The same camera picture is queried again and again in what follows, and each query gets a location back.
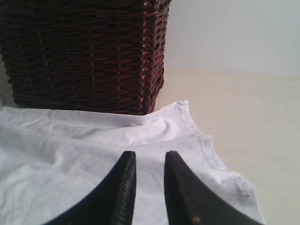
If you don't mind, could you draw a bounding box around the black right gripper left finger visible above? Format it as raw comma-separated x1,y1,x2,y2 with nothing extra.
46,151,136,225

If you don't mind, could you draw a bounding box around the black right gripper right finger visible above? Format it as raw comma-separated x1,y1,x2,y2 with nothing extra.
164,151,258,225

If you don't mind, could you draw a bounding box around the white t-shirt red lettering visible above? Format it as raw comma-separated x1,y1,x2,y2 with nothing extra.
0,101,265,225

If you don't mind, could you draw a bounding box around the dark brown wicker basket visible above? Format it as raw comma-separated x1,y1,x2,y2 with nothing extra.
0,0,170,115

